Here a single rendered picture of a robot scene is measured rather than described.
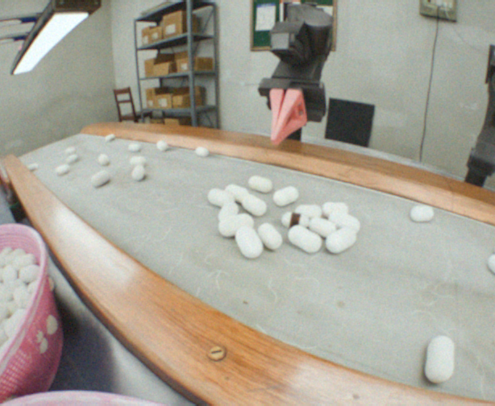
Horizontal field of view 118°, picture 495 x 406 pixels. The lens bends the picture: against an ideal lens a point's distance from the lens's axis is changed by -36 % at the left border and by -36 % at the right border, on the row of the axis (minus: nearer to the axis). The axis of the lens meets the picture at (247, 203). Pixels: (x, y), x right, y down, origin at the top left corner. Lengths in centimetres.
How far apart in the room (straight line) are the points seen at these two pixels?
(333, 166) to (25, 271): 46
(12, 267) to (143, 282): 20
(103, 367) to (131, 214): 19
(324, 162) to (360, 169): 6
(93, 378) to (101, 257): 12
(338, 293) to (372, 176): 25
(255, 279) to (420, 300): 15
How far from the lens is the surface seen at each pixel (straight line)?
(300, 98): 34
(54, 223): 32
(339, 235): 23
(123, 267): 21
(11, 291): 31
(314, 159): 42
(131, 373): 26
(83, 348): 29
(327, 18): 40
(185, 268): 22
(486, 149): 75
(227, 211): 26
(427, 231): 34
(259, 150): 46
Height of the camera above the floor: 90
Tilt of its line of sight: 31 degrees down
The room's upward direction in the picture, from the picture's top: straight up
